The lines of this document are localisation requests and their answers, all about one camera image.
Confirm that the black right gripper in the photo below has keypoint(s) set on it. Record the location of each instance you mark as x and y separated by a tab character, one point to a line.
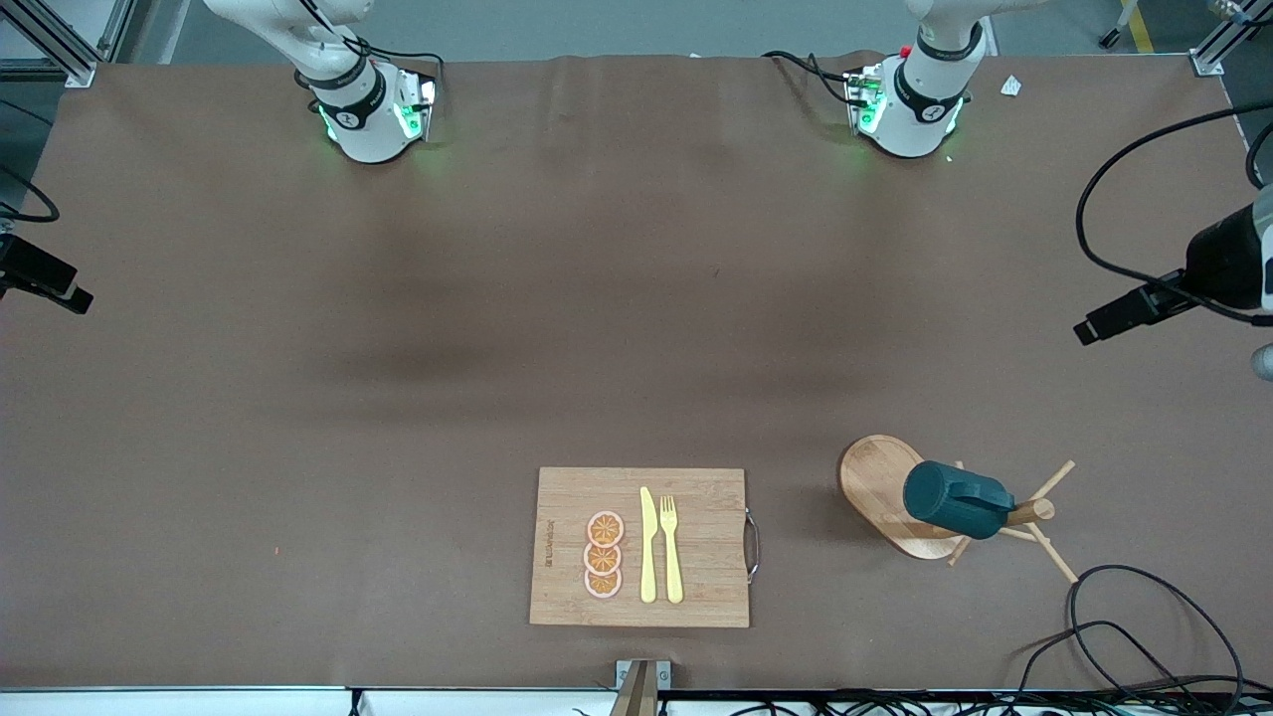
30	269

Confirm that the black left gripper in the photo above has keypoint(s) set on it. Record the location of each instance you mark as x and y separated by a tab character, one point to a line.
1222	261

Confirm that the dark green mug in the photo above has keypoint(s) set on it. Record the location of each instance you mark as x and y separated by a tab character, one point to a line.
955	497

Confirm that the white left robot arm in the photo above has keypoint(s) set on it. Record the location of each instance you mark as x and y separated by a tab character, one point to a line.
920	109

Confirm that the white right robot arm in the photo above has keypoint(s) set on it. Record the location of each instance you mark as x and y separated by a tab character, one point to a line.
363	124

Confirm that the wooden mug rack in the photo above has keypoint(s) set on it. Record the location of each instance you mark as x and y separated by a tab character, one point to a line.
875	477

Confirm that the white paper scrap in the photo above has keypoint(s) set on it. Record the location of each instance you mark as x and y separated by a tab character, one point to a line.
1011	86

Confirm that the brown table cover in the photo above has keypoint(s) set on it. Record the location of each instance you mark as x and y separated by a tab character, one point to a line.
199	547

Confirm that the yellow plastic fork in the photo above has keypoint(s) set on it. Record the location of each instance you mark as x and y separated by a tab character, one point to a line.
672	557

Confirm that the yellow plastic knife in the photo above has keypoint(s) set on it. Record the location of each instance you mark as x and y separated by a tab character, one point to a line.
647	547

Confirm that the wooden cutting board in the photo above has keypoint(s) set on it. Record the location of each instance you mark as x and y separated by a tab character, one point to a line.
567	497

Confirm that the orange slice toy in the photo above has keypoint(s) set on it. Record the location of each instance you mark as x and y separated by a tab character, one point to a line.
605	528

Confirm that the aluminium frame strut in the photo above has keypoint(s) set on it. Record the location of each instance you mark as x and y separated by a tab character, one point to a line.
1218	50
75	60

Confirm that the white table edge rail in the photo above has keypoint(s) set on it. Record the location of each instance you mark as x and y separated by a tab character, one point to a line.
199	704

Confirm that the metal bracket with post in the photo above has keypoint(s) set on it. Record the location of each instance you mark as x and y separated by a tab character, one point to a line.
641	681

